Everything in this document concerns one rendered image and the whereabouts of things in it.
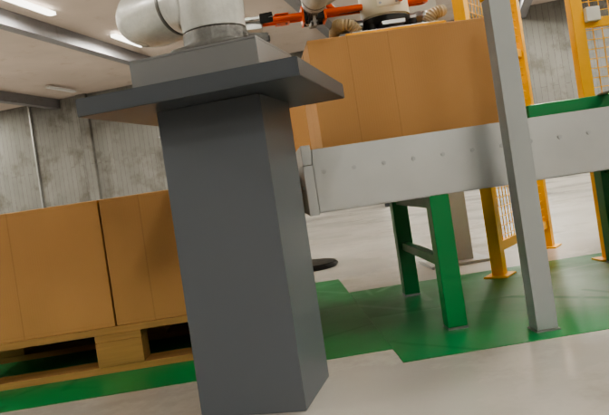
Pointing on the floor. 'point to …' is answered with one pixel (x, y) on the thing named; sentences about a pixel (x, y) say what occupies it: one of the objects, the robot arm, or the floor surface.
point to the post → (517, 149)
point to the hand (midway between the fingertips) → (309, 15)
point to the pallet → (129, 342)
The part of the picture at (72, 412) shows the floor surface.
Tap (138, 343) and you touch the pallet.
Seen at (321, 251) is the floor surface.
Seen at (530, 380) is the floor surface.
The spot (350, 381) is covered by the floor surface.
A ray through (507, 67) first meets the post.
